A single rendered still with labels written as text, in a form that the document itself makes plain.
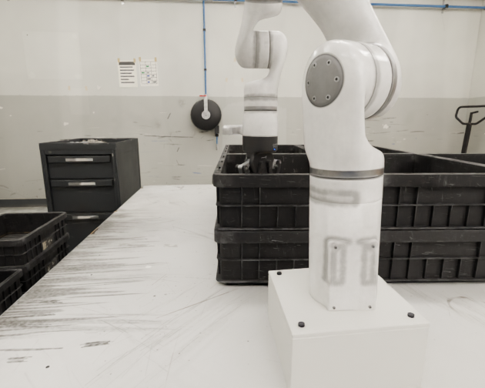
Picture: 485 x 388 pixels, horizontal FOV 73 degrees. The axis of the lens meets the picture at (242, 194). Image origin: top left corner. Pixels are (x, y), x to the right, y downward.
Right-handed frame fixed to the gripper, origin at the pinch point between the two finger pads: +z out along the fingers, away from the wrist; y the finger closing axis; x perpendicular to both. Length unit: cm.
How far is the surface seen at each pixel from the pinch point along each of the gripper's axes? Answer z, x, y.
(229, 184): -5.8, -2.6, -12.5
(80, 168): 12, 163, 32
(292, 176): -7.2, -11.3, -5.0
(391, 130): -5, 87, 395
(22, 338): 15.4, 11.6, -44.3
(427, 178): -6.8, -30.3, 11.8
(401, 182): -6.2, -26.7, 8.6
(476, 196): -3.1, -37.7, 19.8
